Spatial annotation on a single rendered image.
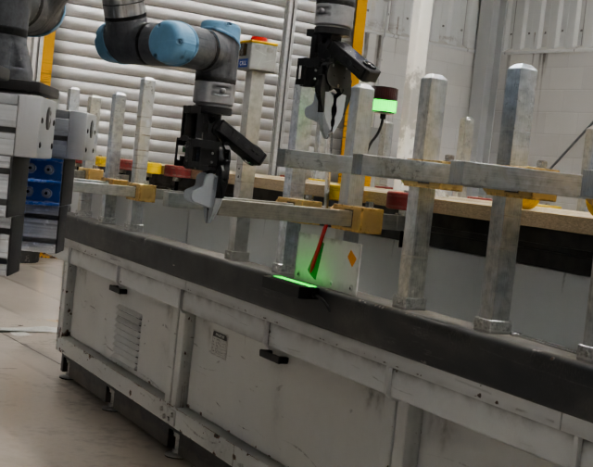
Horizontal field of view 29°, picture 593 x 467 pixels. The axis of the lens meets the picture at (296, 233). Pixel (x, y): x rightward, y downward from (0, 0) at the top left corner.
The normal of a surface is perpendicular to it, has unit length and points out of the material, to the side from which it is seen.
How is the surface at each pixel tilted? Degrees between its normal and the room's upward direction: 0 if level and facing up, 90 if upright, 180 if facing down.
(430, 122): 90
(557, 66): 90
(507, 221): 90
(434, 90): 90
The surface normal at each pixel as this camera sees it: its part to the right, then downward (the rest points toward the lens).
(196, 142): 0.46, 0.10
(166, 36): -0.54, -0.01
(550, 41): -0.84, -0.06
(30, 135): 0.04, 0.06
